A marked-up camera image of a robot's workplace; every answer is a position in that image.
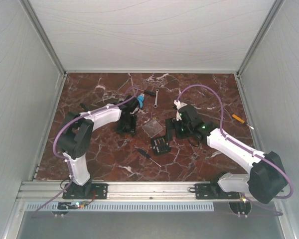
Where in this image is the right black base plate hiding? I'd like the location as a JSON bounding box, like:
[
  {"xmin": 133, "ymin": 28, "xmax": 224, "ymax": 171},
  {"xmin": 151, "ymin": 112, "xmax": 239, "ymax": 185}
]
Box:
[{"xmin": 190, "ymin": 183, "xmax": 240, "ymax": 200}]

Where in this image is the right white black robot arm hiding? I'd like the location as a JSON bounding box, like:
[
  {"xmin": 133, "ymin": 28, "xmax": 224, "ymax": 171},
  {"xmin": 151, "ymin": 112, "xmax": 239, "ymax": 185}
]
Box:
[{"xmin": 171, "ymin": 101, "xmax": 288, "ymax": 204}]

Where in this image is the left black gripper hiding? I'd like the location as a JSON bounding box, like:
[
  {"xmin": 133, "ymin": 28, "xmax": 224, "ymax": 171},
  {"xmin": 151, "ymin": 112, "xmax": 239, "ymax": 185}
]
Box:
[{"xmin": 117, "ymin": 115, "xmax": 137, "ymax": 137}]

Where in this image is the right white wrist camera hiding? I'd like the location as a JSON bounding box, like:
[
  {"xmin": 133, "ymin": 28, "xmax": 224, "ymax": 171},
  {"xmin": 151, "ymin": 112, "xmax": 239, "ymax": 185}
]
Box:
[{"xmin": 174, "ymin": 100, "xmax": 187, "ymax": 121}]

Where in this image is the small black screwdriver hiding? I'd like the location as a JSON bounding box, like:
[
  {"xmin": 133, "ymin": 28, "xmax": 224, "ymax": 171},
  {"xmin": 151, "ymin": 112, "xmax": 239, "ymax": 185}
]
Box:
[{"xmin": 137, "ymin": 148, "xmax": 161, "ymax": 167}]

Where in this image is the clear plastic fuse box cover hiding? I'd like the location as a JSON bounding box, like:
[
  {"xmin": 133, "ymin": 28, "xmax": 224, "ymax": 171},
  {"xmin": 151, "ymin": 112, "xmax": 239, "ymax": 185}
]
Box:
[{"xmin": 142, "ymin": 119, "xmax": 163, "ymax": 138}]

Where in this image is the blue plastic fitting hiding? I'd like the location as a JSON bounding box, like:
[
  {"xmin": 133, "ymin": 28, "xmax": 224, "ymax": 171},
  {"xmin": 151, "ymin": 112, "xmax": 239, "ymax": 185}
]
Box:
[{"xmin": 137, "ymin": 94, "xmax": 145, "ymax": 109}]

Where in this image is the grey slotted cable duct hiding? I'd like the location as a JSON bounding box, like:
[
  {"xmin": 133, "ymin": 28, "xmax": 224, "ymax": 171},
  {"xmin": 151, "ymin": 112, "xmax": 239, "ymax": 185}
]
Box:
[{"xmin": 26, "ymin": 202, "xmax": 214, "ymax": 212}]

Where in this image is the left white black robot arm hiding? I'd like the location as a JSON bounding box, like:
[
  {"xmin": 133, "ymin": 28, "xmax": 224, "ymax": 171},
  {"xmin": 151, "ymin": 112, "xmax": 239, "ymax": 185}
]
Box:
[{"xmin": 56, "ymin": 94, "xmax": 145, "ymax": 198}]

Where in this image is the black handled screwdriver top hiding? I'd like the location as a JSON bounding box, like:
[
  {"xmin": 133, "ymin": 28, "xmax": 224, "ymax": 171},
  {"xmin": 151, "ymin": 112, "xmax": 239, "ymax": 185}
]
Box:
[{"xmin": 141, "ymin": 90, "xmax": 156, "ymax": 96}]

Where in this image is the orange handled screwdriver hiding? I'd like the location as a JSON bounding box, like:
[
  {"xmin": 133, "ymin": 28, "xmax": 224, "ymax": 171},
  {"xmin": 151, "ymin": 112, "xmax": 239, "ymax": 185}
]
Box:
[{"xmin": 232, "ymin": 114, "xmax": 254, "ymax": 130}]

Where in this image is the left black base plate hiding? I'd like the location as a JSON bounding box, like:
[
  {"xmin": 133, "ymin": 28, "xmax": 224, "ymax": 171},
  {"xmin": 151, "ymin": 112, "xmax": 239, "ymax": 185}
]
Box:
[{"xmin": 62, "ymin": 182, "xmax": 108, "ymax": 200}]

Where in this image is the black fuse box base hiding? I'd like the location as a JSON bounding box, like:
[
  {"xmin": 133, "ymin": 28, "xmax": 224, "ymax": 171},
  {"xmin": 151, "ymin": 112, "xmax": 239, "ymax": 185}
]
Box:
[{"xmin": 151, "ymin": 136, "xmax": 171, "ymax": 156}]

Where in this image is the silver combination wrench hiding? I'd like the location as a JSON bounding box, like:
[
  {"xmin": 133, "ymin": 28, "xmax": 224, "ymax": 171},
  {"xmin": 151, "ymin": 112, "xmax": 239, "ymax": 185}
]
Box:
[{"xmin": 153, "ymin": 89, "xmax": 159, "ymax": 108}]

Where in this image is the black yellow screwdriver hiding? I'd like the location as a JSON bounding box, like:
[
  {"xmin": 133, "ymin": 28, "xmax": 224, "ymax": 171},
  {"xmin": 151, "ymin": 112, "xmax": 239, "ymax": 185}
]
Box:
[{"xmin": 80, "ymin": 103, "xmax": 88, "ymax": 112}]

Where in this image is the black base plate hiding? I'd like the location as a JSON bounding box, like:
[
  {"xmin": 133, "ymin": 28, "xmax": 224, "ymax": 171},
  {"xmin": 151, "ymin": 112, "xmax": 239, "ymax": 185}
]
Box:
[
  {"xmin": 62, "ymin": 182, "xmax": 108, "ymax": 200},
  {"xmin": 190, "ymin": 183, "xmax": 240, "ymax": 200}
]

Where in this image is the aluminium mounting rail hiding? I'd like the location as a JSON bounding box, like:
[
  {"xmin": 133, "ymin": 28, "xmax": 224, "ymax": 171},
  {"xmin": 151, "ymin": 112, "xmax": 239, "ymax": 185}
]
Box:
[{"xmin": 18, "ymin": 181, "xmax": 287, "ymax": 200}]

